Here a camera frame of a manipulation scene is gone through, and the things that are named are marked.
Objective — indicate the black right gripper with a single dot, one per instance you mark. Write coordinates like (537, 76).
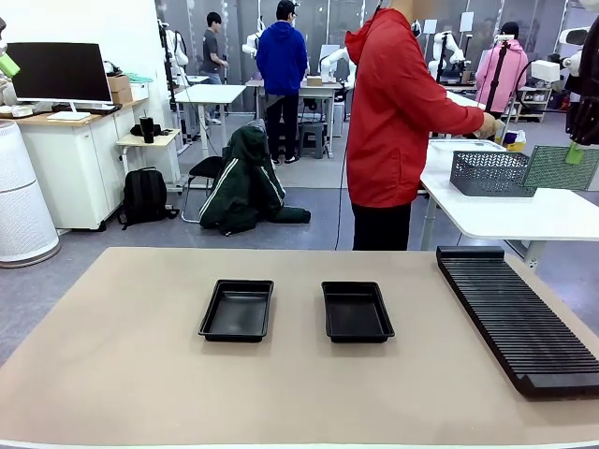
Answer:
(590, 79)

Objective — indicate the green perforated circuit board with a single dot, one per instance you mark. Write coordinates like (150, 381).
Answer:
(547, 168)

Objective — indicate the black plastic ESD tray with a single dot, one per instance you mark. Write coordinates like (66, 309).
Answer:
(358, 313)
(236, 313)

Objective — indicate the red-sleeved right forearm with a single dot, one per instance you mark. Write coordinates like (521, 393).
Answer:
(461, 119)

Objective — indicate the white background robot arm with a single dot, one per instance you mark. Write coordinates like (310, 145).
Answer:
(334, 61)
(252, 42)
(442, 47)
(178, 49)

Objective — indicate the person's right hand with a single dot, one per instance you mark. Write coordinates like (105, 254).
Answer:
(492, 127)

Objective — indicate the black computer monitor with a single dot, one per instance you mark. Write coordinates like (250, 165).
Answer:
(58, 72)

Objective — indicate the yellow purple package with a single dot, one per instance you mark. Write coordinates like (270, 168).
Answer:
(515, 140)

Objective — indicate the black keyboard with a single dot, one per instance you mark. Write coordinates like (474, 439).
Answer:
(86, 108)

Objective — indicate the gray plastic basket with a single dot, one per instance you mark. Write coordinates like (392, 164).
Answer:
(486, 173)

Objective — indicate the person in pink hoodie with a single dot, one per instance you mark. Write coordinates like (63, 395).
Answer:
(507, 75)

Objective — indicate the white plastic bin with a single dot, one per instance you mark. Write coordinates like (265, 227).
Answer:
(468, 145)

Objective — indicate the black tripod stand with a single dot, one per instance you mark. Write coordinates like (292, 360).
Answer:
(497, 79)

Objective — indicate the small cardboard box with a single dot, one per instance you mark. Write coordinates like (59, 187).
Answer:
(119, 89)

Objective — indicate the white cabinet desk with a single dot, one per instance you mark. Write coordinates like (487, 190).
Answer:
(70, 163)

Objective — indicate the white background table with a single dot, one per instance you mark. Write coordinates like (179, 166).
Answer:
(463, 100)

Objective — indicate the white storage box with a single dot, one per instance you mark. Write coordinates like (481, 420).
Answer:
(139, 90)

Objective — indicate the white cylindrical air purifier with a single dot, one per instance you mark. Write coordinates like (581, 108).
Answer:
(23, 210)

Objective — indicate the black tumbler with straw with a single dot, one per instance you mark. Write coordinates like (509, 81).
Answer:
(147, 128)

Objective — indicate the small wooden side table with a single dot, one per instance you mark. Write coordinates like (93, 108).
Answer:
(164, 139)

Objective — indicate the black slotted board rack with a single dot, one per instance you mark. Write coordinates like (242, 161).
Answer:
(515, 318)

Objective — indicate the person in red jacket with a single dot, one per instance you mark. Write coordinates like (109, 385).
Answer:
(388, 117)

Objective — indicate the black backpack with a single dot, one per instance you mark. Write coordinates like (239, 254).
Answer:
(145, 196)

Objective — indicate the white standing desk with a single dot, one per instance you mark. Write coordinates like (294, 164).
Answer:
(210, 92)

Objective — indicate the person in gray shirt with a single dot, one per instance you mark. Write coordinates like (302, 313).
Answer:
(213, 51)

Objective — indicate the black folding chair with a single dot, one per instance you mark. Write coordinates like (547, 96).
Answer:
(206, 167)

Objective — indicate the gray plastic stool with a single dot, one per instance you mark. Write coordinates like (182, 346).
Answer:
(312, 135)

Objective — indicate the gray workbench desk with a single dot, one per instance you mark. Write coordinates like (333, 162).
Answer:
(318, 89)

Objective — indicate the dark green striped jacket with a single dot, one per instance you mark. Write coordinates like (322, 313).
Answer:
(243, 187)

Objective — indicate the person in blue hoodie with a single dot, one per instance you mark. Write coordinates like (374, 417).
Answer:
(281, 61)

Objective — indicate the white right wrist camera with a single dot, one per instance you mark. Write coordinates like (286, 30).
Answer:
(574, 35)

